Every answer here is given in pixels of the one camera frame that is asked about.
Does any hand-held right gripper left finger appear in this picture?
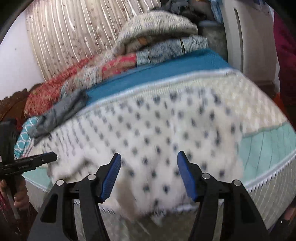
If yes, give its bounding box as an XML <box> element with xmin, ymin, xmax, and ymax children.
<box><xmin>28</xmin><ymin>153</ymin><xmax>122</xmax><ymax>241</ymax></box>

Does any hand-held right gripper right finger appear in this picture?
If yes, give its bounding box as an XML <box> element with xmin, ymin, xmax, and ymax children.
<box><xmin>177</xmin><ymin>151</ymin><xmax>271</xmax><ymax>241</ymax></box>

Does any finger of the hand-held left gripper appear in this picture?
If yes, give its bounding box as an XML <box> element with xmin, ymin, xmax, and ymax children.
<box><xmin>0</xmin><ymin>152</ymin><xmax>58</xmax><ymax>173</ymax></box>

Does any spotted white fleece garment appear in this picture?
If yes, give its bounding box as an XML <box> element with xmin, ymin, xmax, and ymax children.
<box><xmin>46</xmin><ymin>70</ymin><xmax>289</xmax><ymax>220</ymax></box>

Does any person's left hand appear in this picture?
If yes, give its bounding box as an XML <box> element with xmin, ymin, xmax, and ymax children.
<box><xmin>0</xmin><ymin>177</ymin><xmax>28</xmax><ymax>211</ymax></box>

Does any teal patterned pillow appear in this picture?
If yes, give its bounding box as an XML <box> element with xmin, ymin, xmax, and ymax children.
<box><xmin>14</xmin><ymin>116</ymin><xmax>47</xmax><ymax>160</ymax></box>

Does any carved wooden headboard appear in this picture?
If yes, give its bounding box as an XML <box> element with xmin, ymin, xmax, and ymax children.
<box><xmin>0</xmin><ymin>85</ymin><xmax>44</xmax><ymax>130</ymax></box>

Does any grey puffer jacket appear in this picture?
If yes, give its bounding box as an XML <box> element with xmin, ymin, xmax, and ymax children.
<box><xmin>33</xmin><ymin>89</ymin><xmax>89</xmax><ymax>145</ymax></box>

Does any red floral patchwork quilt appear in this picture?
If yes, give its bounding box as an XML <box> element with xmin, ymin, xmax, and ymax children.
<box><xmin>24</xmin><ymin>35</ymin><xmax>208</xmax><ymax>116</ymax></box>

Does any zigzag patterned bedsheet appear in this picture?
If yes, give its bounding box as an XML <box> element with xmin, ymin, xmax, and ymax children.
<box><xmin>14</xmin><ymin>49</ymin><xmax>296</xmax><ymax>230</ymax></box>

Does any striped floral curtain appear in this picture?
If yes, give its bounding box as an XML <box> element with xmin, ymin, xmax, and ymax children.
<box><xmin>25</xmin><ymin>0</ymin><xmax>162</xmax><ymax>80</ymax></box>

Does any dark red cloth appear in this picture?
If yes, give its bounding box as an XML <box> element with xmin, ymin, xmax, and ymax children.
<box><xmin>273</xmin><ymin>11</ymin><xmax>296</xmax><ymax>116</ymax></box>

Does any folded cream patterned quilt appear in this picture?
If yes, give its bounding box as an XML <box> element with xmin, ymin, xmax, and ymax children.
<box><xmin>116</xmin><ymin>10</ymin><xmax>199</xmax><ymax>56</ymax></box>

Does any white appliance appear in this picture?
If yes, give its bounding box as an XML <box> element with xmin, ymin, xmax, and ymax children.
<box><xmin>220</xmin><ymin>0</ymin><xmax>281</xmax><ymax>91</ymax></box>

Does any dark cloth pile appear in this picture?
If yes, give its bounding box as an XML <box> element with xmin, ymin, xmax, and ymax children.
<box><xmin>162</xmin><ymin>0</ymin><xmax>220</xmax><ymax>21</ymax></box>

